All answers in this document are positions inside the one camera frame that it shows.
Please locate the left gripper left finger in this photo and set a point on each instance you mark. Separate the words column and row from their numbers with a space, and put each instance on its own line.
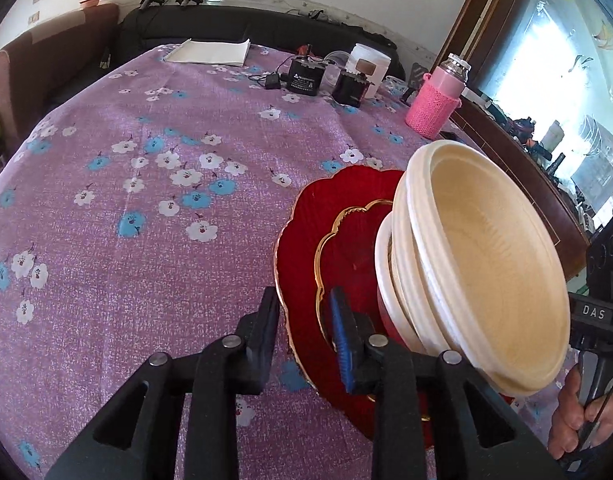
column 135, row 434

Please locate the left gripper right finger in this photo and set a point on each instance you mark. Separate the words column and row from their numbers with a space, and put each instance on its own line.
column 476, row 435

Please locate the small cream plastic bowl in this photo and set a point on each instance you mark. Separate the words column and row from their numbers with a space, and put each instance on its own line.
column 493, row 273

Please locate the white foam plate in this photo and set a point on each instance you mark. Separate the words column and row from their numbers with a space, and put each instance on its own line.
column 392, row 315

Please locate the gold-rimmed red plate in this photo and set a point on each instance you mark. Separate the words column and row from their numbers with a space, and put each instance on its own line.
column 344, row 258

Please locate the red wedding plate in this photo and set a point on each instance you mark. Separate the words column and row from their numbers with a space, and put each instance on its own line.
column 312, row 217

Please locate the large cream plastic bowl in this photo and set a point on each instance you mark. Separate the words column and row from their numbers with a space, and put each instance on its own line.
column 417, row 304

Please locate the right hand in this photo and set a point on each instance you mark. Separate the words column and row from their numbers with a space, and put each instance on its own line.
column 570, row 416

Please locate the purple floral tablecloth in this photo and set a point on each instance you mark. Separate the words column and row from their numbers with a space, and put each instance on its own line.
column 142, row 216

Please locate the pink knit-sleeved thermos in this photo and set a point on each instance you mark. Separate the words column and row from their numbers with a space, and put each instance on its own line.
column 438, row 97

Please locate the white plastic jar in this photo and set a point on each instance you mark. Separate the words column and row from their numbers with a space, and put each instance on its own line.
column 371, row 63

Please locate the black battery charger box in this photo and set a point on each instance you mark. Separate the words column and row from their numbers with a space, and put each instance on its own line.
column 305, row 73

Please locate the brown armchair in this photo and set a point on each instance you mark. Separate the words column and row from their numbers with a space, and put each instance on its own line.
column 43, row 60

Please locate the white folded paper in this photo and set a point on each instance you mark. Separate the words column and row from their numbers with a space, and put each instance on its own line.
column 210, row 53

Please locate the black sofa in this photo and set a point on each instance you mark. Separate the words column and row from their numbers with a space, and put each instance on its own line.
column 141, row 31

